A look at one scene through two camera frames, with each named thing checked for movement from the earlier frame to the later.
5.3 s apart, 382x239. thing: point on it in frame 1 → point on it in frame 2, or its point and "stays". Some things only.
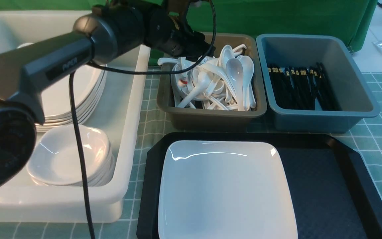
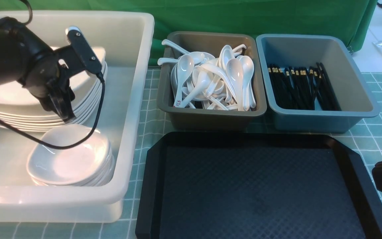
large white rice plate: (224, 189) → (86, 89)
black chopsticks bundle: (295, 88) stays
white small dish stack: (53, 161) stays
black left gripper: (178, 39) → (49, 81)
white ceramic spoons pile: (224, 82) stays
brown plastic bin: (181, 118) stays
